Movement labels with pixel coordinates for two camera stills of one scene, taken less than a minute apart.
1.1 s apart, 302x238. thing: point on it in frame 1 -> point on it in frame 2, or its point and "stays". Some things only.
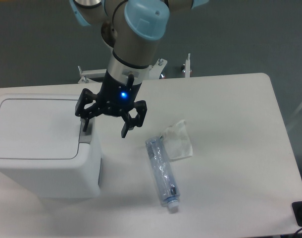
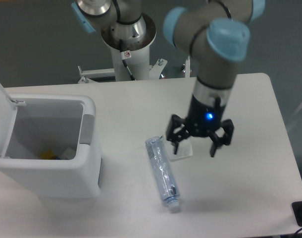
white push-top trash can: x=39 y=148 stays
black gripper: x=115 y=97 -> x=202 y=119
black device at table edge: x=301 y=209 stays
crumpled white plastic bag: x=177 y=142 stays
